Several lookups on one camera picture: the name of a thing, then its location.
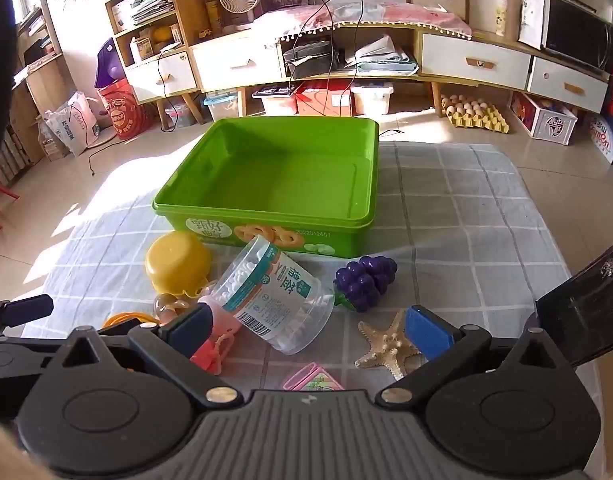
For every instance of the white red tall bottle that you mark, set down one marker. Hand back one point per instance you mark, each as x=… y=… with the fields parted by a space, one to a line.
x=501 y=5

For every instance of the stack of papers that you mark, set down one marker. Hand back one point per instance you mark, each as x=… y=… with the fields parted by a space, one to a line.
x=151 y=5

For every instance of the green plastic box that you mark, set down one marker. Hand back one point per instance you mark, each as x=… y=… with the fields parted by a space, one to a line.
x=286 y=170

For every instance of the tan starfish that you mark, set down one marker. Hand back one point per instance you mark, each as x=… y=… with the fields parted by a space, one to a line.
x=386 y=345

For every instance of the yellow plastic bowl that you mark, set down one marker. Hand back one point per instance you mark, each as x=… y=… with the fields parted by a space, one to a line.
x=176 y=260

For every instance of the folded white cloths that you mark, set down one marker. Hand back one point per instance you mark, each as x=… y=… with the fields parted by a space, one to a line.
x=381 y=55

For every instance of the wooden bookcase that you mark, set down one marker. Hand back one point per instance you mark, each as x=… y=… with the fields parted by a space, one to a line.
x=36 y=85

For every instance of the black microwave oven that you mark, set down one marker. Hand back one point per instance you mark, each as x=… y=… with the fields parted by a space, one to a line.
x=578 y=35

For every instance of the orange plastic rings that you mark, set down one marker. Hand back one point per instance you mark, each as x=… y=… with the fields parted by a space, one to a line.
x=129 y=316

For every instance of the pink floral cabinet cloth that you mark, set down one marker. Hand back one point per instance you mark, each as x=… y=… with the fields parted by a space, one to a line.
x=376 y=15

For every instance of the yellow egg tray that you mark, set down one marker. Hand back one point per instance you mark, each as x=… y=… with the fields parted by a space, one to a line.
x=474 y=112

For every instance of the red printed bag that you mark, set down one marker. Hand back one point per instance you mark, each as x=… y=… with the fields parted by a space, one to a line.
x=126 y=112

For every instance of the black bag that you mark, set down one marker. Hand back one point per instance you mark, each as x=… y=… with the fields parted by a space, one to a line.
x=309 y=57

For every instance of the purple plastic bin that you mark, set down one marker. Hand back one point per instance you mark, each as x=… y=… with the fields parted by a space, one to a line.
x=109 y=62

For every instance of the purple toy grapes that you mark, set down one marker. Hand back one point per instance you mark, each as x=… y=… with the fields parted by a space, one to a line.
x=361 y=280

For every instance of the blue white carton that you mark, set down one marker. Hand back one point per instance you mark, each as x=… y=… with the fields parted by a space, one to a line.
x=606 y=140

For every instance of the clear cotton swab jar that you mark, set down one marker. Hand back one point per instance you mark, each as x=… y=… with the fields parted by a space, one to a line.
x=271 y=290

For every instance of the small clear storage box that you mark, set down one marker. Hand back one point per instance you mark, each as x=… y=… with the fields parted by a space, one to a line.
x=179 y=116

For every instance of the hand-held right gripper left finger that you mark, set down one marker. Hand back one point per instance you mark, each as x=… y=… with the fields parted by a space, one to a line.
x=189 y=324

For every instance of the white plastic bag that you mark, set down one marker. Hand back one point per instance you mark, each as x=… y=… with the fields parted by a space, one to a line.
x=69 y=127

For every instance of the white drawer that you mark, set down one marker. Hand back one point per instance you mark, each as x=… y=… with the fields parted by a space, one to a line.
x=236 y=65
x=474 y=57
x=566 y=85
x=161 y=77

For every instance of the white box red print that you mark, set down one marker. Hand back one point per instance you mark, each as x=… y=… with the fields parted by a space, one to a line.
x=548 y=120

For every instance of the wooden shelf cabinet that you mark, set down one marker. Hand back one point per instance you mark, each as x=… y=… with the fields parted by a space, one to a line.
x=184 y=10

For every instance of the white storage box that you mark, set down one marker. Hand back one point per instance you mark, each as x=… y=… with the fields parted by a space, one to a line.
x=276 y=102
x=371 y=100

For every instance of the wooden TV cabinet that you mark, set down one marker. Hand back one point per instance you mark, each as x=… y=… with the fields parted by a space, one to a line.
x=411 y=80

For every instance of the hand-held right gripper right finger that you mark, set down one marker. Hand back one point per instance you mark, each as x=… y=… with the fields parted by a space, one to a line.
x=426 y=330

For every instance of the red storage box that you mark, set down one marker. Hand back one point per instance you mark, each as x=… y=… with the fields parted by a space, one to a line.
x=324 y=100

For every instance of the pink toy balls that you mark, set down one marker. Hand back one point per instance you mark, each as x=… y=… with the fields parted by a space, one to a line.
x=211 y=355

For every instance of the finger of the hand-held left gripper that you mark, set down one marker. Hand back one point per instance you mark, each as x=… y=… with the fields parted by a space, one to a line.
x=29 y=307
x=16 y=357

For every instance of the white printed cloth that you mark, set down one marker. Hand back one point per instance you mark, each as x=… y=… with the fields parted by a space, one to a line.
x=531 y=20

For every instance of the clear box blue lid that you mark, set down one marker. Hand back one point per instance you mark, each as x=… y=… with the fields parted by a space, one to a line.
x=220 y=107

